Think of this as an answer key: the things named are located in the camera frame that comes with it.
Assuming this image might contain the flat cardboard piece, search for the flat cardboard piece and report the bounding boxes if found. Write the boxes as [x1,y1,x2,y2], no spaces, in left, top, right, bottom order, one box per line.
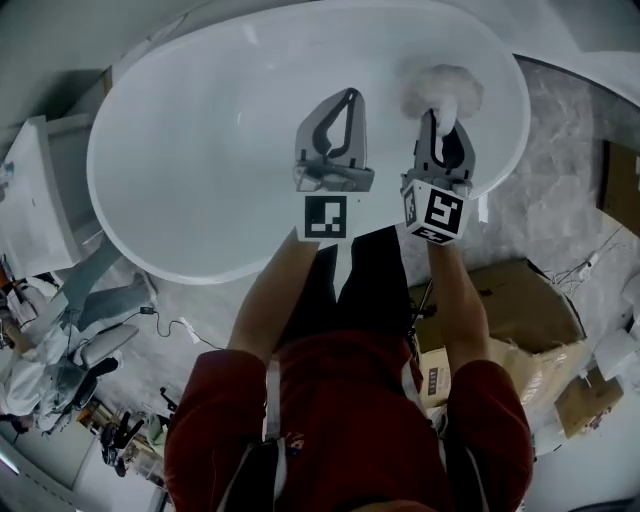
[553,368,625,442]

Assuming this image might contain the white vanity sink cabinet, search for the white vanity sink cabinet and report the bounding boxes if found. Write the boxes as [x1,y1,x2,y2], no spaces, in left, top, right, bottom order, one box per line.
[0,115,109,274]

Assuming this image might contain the black office chair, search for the black office chair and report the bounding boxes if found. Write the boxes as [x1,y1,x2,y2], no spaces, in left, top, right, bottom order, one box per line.
[99,409,147,479]

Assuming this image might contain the small cardboard box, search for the small cardboard box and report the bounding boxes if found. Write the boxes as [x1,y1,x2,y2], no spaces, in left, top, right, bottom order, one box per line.
[598,139,640,227]

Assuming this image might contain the person's right forearm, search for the person's right forearm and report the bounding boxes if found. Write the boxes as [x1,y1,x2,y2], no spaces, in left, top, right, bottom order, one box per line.
[427,239,492,375]

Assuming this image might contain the green cloth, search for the green cloth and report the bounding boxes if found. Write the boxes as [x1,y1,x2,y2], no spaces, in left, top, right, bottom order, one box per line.
[143,413,169,449]

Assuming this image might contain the large cardboard box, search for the large cardboard box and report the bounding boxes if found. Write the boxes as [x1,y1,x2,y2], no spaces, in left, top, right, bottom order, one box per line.
[409,258,587,407]

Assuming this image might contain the fluffy white duster brush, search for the fluffy white duster brush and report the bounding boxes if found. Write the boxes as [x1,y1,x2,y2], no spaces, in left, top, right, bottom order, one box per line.
[398,63,485,141]

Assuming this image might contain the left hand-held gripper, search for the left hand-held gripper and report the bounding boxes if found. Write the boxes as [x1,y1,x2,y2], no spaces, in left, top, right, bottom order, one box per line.
[291,87,376,243]

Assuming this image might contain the person's red shirt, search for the person's red shirt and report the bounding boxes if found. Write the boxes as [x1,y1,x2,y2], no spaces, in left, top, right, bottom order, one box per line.
[163,328,535,512]

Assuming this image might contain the white cable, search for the white cable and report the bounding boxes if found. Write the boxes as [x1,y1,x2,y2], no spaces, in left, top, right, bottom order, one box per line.
[543,224,627,287]

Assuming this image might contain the person's left forearm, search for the person's left forearm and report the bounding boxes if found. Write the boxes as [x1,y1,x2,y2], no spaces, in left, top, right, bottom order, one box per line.
[227,232,322,362]

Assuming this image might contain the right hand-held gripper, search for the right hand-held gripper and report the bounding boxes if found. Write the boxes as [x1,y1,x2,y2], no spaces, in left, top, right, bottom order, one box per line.
[399,107,477,247]

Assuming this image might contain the person's black trousers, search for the person's black trousers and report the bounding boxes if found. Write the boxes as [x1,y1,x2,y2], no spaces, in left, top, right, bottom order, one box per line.
[279,224,417,347]

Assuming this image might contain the white oval bathtub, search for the white oval bathtub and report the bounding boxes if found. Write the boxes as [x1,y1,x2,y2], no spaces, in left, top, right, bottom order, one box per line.
[85,0,531,287]

